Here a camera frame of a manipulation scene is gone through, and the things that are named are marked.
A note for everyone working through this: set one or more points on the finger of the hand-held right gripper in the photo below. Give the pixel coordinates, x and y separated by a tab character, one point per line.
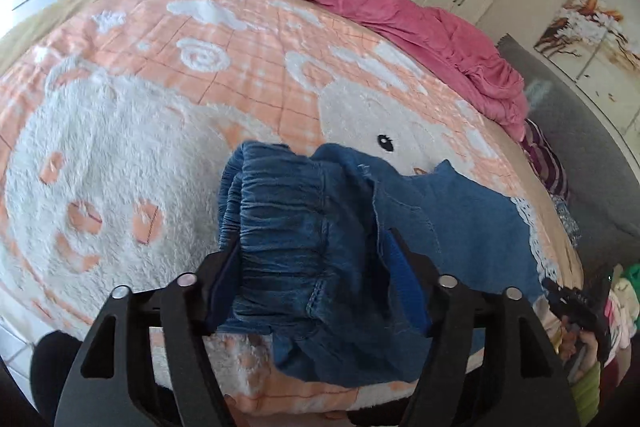
575	304

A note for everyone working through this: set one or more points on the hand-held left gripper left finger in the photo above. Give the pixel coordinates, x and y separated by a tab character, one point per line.
222	289

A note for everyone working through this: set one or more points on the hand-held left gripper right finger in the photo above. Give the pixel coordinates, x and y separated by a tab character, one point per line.
407	289

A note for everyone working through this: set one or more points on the blue denim pants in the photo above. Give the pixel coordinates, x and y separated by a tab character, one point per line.
300	232

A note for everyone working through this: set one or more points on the dark patterned pillow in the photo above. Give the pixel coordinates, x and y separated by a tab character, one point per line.
567	219

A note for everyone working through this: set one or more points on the purple striped pillow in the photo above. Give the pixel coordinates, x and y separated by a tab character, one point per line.
547	162

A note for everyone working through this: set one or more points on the grey padded headboard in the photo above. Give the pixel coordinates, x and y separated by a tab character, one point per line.
575	132

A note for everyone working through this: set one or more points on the orange and white printed blanket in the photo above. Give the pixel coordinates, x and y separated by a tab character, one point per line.
150	107

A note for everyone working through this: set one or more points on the flowering branch wall painting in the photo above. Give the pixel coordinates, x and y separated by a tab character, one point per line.
590	37

